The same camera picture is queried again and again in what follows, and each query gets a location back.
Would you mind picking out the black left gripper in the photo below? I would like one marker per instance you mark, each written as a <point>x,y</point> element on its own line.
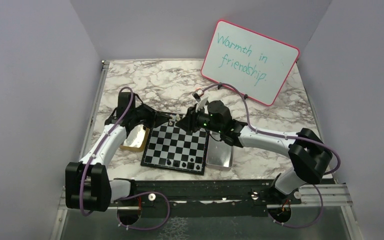
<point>156,118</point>

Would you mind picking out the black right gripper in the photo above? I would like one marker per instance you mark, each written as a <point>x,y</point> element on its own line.
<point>188,123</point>

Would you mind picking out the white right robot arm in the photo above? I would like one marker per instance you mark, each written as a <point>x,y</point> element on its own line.
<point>308,156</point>

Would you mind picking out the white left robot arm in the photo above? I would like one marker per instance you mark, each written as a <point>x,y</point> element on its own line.
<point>102,155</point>

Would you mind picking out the black white chess board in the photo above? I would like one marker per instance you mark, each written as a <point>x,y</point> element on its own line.
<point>168,142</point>

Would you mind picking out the gold tin box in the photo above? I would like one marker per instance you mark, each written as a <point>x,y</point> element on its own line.
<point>136,140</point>

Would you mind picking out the silver tin lid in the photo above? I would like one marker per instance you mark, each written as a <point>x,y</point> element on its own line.
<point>219,154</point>

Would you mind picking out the black whiteboard stand foot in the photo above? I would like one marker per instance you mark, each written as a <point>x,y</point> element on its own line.
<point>220,85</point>

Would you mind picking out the pink framed whiteboard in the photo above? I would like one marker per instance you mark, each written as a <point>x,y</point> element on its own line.
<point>255,64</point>

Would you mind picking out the black mounting base rail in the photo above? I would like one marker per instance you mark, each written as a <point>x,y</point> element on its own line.
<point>183,198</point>

